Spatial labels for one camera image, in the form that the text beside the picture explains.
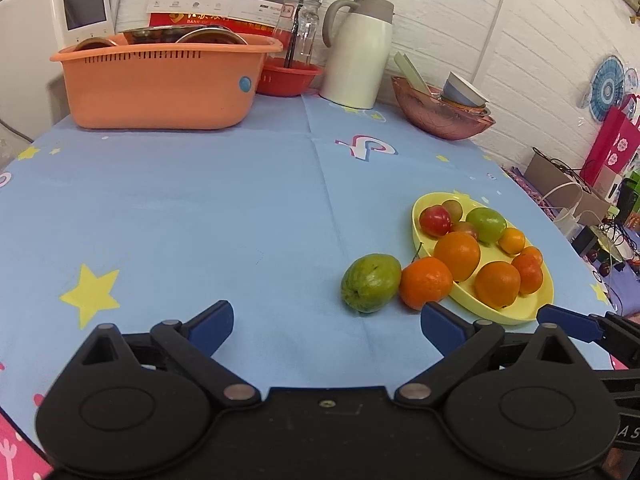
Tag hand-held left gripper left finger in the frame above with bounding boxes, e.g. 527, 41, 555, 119
75, 300, 262, 407

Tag red gift bag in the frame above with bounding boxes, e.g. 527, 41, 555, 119
591, 105, 640, 187

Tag blue round fan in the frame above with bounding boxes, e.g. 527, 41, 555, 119
581, 55, 627, 124

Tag yellow plastic plate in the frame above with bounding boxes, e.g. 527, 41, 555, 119
411, 191, 556, 325

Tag blue printed tablecloth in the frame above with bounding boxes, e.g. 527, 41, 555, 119
0, 91, 640, 480

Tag green apple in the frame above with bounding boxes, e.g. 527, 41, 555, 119
466, 207, 508, 246

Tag dark red plum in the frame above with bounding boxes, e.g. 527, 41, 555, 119
450, 221, 480, 242

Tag cardboard box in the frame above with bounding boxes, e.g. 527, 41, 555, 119
522, 152, 610, 221

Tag white appliance with screen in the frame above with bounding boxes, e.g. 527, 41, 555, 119
0, 0, 124, 142

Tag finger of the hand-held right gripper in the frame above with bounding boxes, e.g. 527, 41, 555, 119
536, 304, 640, 368

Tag orange with stem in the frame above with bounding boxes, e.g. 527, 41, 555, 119
399, 242, 454, 311

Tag brown glass bowl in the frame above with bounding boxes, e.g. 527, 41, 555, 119
391, 75, 496, 141

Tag yellow orange citrus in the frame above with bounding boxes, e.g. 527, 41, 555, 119
498, 228, 526, 255

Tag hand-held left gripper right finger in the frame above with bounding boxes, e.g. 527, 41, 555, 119
394, 302, 581, 407

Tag large orange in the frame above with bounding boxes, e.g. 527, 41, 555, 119
433, 231, 482, 282

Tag red apple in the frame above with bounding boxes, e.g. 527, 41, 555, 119
419, 205, 452, 238

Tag green mango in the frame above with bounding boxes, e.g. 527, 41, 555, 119
341, 253, 402, 314

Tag red plastic basket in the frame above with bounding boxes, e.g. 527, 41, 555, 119
256, 57, 325, 97

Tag clear glass jar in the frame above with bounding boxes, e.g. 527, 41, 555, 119
271, 0, 302, 68
296, 0, 322, 67

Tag metal bowls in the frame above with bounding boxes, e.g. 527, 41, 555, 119
74, 24, 249, 52

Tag orange plastic basket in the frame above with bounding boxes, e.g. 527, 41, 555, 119
49, 34, 284, 130

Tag white thermos jug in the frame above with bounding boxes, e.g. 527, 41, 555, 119
320, 0, 396, 110

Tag white charger with cable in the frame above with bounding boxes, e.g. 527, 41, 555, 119
535, 182, 608, 240

